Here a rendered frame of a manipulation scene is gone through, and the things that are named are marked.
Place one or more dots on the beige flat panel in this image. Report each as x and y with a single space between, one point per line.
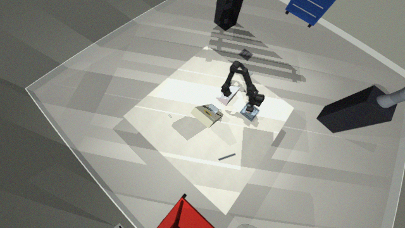
206 116

